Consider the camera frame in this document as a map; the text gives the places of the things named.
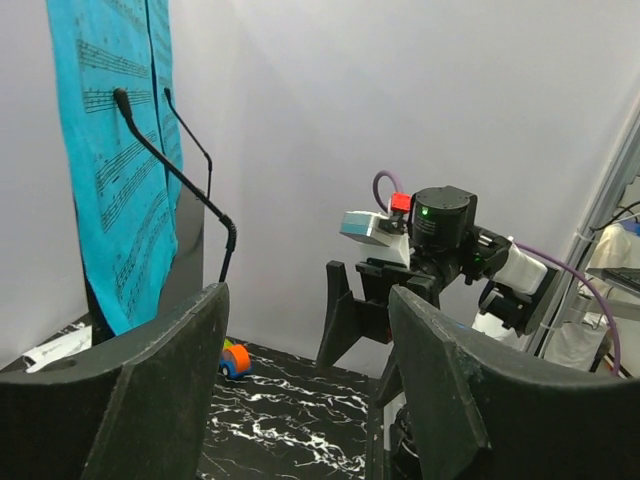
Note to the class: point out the blue sheet music left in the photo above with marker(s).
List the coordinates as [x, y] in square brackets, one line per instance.
[124, 216]

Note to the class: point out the orange green blue block toy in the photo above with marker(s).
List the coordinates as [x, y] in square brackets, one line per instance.
[235, 361]

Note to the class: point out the blue sheet music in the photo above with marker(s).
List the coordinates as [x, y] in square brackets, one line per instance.
[161, 51]
[124, 216]

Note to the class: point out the blue sheet music right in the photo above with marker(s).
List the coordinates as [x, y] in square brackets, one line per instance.
[161, 51]

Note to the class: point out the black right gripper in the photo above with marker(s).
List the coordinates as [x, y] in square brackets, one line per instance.
[347, 320]

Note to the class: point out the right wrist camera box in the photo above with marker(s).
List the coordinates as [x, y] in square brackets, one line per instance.
[378, 238]

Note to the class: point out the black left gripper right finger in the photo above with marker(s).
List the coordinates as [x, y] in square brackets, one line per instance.
[482, 410]

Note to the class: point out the white sheet music page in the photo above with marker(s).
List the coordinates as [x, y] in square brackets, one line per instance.
[63, 346]

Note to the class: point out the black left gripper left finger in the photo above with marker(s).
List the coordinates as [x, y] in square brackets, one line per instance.
[133, 407]

